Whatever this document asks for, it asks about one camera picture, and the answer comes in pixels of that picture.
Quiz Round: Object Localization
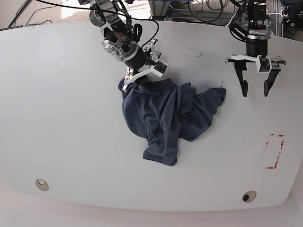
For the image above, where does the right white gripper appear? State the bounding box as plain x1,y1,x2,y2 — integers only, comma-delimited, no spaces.
122,39,168,92

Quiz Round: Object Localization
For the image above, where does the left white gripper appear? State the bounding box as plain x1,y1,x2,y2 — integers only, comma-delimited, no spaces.
225,55,286,97

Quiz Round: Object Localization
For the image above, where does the dark blue t-shirt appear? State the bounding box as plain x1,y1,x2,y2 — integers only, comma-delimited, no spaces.
118,79,226,166

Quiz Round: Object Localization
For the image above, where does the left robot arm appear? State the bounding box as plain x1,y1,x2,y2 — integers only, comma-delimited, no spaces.
225,0,286,97

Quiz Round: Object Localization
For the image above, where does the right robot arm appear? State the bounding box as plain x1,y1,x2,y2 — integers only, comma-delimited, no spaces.
79,0,168,92

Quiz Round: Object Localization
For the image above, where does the red tape rectangle marking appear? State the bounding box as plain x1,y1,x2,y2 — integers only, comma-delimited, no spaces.
262,134,285,169

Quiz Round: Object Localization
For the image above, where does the right table grommet hole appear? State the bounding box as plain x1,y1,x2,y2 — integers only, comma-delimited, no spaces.
242,191,257,203

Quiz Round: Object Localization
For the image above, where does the table grommet hole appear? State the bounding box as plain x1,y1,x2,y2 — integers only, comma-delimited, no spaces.
242,191,257,203
35,179,49,192

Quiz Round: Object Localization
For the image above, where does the left table grommet hole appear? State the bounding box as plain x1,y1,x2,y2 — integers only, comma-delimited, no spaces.
35,179,49,192

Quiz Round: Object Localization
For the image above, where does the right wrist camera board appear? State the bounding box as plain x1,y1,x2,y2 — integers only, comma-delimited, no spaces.
154,61,168,74

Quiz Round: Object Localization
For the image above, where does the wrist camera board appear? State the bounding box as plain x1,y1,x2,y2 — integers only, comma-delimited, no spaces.
257,55,271,73
154,61,168,74

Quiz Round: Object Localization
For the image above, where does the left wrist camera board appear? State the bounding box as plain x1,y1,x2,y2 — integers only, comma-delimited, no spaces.
257,55,271,73

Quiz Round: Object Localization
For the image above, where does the aluminium frame rail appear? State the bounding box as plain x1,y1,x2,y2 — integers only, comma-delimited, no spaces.
148,0,284,37

